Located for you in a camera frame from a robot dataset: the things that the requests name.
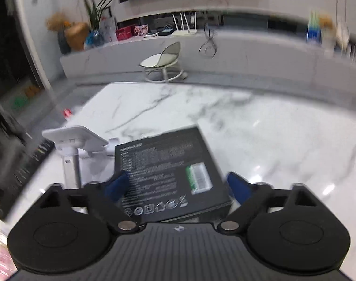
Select white swivel stool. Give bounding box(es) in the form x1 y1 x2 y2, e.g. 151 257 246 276
138 41 188 83

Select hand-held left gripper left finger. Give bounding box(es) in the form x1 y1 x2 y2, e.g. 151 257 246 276
37 171 138 235

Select dark flat printed object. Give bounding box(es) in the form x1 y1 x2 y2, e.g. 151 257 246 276
0 140 56 220

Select brown teddy bear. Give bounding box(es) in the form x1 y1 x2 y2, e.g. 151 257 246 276
318 15 334 30

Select white marble tv console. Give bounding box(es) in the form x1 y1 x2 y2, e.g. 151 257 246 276
60 28 356 80

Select dark vase with dried flowers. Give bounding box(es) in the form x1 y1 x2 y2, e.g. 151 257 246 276
46 12 72 55

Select white phone stand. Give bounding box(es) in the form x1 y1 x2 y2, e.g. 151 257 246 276
42 126 117 189

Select round paper fan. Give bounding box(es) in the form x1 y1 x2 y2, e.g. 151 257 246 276
336 20 351 50

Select black product box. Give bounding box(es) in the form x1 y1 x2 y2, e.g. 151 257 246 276
114 126 233 223

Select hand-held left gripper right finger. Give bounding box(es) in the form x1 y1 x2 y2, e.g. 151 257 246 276
217 172 324 235

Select green plant in blue vase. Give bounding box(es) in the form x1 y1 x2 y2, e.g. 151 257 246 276
83 0 117 48

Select white router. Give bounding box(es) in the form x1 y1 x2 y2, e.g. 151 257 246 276
170 12 198 37

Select red gift box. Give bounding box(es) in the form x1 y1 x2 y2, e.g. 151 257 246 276
115 26 135 41

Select green and blue painted card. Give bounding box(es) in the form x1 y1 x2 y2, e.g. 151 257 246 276
306 12 324 44

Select gold vase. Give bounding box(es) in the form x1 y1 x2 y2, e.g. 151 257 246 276
64 22 91 51

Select black cables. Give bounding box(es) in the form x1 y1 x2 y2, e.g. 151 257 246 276
199 25 217 59

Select white printed gift bag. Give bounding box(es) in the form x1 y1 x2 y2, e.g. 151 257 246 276
100 16 118 43

